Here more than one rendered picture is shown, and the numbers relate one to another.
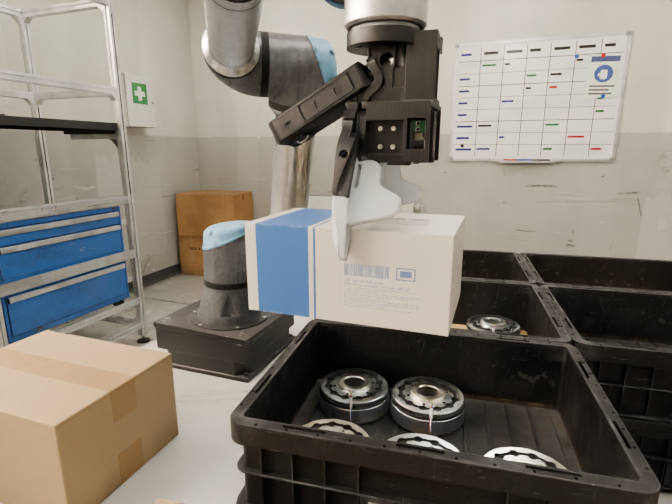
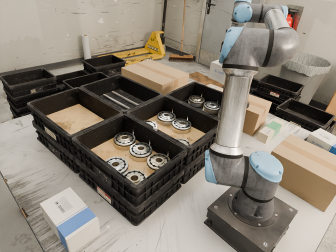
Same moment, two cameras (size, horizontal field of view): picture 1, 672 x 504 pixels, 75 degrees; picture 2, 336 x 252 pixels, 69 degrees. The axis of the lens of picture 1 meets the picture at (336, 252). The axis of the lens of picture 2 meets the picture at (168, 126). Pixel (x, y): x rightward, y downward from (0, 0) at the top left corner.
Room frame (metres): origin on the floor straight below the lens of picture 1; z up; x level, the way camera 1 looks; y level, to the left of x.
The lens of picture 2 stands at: (1.75, 0.18, 1.57)
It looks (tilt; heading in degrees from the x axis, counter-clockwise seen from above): 34 degrees down; 203
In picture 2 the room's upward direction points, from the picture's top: 5 degrees clockwise
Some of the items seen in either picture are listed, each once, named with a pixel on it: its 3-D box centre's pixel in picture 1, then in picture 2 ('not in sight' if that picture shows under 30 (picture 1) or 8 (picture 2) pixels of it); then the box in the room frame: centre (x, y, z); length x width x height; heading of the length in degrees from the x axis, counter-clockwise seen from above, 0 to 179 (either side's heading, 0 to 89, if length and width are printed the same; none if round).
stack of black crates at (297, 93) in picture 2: not in sight; (274, 102); (-0.94, 0.29, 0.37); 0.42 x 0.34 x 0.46; 70
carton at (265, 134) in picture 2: not in sight; (271, 130); (0.30, 0.28, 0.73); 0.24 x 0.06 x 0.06; 161
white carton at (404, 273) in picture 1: (359, 261); (230, 73); (0.45, -0.02, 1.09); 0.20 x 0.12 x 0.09; 70
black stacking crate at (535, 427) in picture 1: (426, 421); (205, 108); (0.50, -0.11, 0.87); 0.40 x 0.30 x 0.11; 75
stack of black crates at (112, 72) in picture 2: not in sight; (105, 79); (-0.39, -1.56, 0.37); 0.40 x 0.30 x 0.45; 160
